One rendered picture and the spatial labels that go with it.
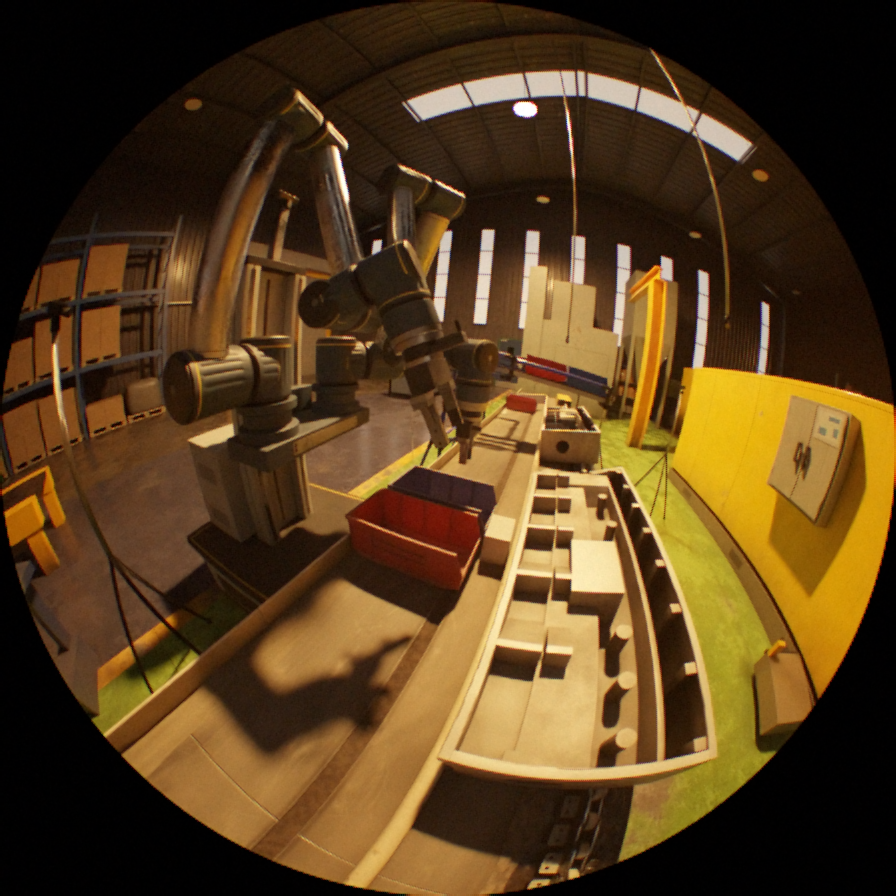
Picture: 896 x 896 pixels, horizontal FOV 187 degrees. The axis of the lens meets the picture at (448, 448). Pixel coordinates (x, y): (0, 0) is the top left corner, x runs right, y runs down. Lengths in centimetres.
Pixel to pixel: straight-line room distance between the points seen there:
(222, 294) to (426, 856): 119
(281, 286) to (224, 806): 174
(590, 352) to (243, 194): 800
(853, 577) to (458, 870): 238
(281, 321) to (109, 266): 778
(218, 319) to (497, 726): 99
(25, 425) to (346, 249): 873
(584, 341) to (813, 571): 741
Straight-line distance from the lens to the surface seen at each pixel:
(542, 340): 816
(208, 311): 81
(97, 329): 859
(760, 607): 297
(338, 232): 83
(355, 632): 68
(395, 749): 59
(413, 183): 120
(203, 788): 70
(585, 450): 169
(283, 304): 150
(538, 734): 44
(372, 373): 137
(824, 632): 259
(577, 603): 57
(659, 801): 172
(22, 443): 910
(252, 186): 88
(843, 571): 254
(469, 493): 100
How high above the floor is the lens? 133
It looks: 20 degrees down
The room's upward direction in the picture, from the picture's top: 6 degrees clockwise
